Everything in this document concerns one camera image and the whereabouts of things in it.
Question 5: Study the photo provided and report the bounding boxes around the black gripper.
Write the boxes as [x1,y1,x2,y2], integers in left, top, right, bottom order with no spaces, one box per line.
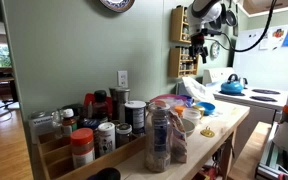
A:
[189,33,208,64]

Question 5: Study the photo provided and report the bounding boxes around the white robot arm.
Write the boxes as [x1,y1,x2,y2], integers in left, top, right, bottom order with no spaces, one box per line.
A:
[187,0,222,63]

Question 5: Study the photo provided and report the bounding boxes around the yellow lid jar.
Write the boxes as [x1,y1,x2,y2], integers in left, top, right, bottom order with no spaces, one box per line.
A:
[193,105,205,117]

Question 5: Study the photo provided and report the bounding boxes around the pink lid container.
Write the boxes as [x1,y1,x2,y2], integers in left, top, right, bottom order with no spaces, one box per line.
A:
[151,94,187,103]

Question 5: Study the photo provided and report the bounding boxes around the blue plastic lid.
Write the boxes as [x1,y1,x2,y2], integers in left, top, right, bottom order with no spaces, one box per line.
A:
[197,102,215,116]

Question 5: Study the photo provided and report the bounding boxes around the orange lid cup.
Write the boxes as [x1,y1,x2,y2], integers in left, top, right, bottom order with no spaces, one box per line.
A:
[174,106,186,116]

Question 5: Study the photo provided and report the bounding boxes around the white ceramic bowl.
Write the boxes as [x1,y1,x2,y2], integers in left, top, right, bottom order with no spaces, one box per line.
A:
[182,119,195,137]

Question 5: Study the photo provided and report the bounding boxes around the white lid spice shaker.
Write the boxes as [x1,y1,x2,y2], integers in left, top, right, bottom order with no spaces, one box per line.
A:
[98,122,116,156]

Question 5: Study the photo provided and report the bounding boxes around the orange lid spice jar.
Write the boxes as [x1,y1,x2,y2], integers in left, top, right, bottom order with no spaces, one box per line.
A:
[70,128,95,169]

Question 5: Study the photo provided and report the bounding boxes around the black round lid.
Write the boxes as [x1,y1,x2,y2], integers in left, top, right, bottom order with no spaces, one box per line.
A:
[87,168,121,180]

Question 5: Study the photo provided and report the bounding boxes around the upper wooden spice rack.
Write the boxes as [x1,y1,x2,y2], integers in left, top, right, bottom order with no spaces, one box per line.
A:
[170,6,190,44]

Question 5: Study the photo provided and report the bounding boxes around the white crumpled bag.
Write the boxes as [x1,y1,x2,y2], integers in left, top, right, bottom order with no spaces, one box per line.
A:
[182,76,215,102]

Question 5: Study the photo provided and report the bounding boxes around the blue kettle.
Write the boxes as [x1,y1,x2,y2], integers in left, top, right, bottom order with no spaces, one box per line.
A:
[221,74,243,94]

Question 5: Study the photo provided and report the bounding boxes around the blue cup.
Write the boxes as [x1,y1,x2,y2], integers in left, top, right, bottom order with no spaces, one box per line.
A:
[180,95,194,107]

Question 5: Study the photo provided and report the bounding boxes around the white refrigerator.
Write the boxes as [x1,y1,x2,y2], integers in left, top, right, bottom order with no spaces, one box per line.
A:
[233,24,288,91]

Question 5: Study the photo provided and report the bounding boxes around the gold round fixture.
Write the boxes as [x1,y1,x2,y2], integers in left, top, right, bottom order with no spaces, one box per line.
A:
[200,127,215,137]

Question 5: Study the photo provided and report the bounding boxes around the white stove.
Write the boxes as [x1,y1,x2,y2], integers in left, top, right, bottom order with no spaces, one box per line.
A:
[202,67,287,156]

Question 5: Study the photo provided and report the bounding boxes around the steel pepper grinder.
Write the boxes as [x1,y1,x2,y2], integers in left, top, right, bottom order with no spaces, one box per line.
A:
[109,87,130,123]

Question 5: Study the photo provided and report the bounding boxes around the tall clear glass jar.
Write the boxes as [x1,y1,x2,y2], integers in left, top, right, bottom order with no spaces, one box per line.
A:
[145,100,171,172]

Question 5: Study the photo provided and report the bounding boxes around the snack bag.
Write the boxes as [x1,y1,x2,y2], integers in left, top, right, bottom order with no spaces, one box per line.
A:
[170,110,187,163]

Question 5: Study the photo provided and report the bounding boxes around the dark glass spice jar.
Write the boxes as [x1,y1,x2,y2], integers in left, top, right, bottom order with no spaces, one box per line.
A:
[116,123,132,147]

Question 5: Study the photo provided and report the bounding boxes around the dark sauce bottle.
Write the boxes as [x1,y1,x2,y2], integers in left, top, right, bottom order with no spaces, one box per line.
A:
[92,90,109,123]

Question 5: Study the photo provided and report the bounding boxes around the red plastic container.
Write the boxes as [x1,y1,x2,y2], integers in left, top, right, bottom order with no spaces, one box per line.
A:
[84,93,112,116]

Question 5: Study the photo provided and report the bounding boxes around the wooden spice tray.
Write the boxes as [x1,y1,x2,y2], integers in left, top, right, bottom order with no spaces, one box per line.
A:
[37,130,148,180]

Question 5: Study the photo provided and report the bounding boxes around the round wall clock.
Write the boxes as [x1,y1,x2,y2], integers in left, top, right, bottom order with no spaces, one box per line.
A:
[210,42,220,59]

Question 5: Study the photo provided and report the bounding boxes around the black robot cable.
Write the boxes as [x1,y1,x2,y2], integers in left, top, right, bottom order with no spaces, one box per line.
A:
[202,0,279,53]

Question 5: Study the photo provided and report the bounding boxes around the white wall outlet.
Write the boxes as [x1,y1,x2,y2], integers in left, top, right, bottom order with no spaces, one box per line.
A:
[117,71,128,87]

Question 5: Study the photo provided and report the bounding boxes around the decorative wall plate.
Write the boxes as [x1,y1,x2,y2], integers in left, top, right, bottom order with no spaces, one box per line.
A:
[100,0,135,13]

